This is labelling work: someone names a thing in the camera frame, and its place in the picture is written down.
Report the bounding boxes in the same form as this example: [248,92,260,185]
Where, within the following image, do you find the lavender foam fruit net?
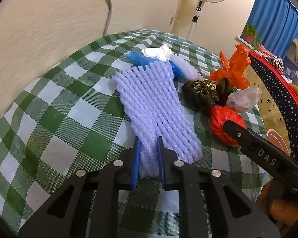
[113,61,203,178]

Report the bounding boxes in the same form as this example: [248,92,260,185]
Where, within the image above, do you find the red plastic bag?
[210,105,247,147]

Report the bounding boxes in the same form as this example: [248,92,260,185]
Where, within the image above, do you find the right hand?
[256,182,298,227]

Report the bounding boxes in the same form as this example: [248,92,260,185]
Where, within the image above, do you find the navy star bed sheet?
[244,52,298,159]

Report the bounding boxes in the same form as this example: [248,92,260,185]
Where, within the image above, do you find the dark brown patterned wrapper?
[181,77,233,117]

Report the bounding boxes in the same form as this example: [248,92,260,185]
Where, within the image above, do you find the clear plastic bag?
[226,87,262,114]

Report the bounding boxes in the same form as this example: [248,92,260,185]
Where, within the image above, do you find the small white foam net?
[170,54,204,81]

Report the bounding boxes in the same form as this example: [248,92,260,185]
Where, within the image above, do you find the green white checkered tablecloth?
[0,30,270,237]

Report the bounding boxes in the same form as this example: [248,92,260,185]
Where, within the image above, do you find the blue plastic wrapper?
[126,51,185,77]

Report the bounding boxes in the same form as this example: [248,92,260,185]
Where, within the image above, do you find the clear plastic storage box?
[283,57,298,86]

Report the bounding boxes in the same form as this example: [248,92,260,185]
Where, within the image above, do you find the white crumpled tissue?
[141,44,174,62]

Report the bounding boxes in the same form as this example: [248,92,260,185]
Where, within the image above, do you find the orange plastic bag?
[209,44,251,90]

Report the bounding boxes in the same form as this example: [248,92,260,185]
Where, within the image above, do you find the zebra striped cloth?
[263,54,284,74]

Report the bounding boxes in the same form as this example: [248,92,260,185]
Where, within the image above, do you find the pink folded clothes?
[258,43,274,57]

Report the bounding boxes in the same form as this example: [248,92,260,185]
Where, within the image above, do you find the potted green plant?
[242,24,261,50]

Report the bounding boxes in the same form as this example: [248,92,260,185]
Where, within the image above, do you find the blue curtain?
[247,0,298,58]

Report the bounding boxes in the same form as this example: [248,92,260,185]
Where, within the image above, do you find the low wall outlet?
[169,17,179,25]

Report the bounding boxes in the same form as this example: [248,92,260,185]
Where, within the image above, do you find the grey wall cable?
[100,0,114,37]

